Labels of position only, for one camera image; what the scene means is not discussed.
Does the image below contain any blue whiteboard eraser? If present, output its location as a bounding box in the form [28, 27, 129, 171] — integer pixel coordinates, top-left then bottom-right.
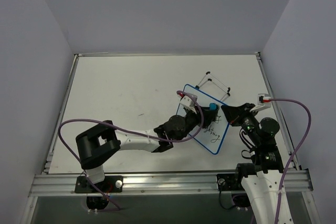
[209, 103, 218, 111]

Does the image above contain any blue-framed whiteboard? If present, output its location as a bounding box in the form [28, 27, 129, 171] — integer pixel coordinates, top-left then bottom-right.
[183, 84, 229, 155]

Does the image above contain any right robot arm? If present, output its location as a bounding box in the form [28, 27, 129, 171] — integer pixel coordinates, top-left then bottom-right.
[221, 103, 293, 223]

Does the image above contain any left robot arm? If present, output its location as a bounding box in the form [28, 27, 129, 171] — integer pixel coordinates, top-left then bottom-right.
[76, 103, 219, 192]

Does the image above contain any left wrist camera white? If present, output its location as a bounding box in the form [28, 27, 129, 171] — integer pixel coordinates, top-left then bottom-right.
[176, 91, 197, 114]

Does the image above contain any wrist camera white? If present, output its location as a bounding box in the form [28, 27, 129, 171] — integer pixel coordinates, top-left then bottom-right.
[176, 91, 197, 114]
[250, 93, 271, 113]

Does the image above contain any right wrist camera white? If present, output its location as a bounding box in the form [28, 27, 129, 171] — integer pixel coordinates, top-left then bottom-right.
[250, 93, 271, 113]

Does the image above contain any wire whiteboard stand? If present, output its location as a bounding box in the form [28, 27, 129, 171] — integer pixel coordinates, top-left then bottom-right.
[195, 71, 231, 102]

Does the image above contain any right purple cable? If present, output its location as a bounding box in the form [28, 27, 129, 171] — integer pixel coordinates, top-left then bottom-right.
[269, 97, 312, 224]

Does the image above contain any purple cable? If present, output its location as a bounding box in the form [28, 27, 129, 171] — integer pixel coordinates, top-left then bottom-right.
[269, 97, 312, 224]
[58, 91, 206, 210]

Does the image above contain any aluminium front rail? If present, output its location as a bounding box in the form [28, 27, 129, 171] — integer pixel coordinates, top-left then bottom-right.
[27, 170, 314, 197]

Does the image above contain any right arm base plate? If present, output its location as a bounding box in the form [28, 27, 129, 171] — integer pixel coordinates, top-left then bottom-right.
[216, 173, 238, 191]

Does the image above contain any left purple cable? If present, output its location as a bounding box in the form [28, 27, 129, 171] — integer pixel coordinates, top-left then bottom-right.
[58, 91, 206, 210]

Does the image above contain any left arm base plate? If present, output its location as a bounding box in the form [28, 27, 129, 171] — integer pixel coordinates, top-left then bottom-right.
[74, 176, 123, 194]

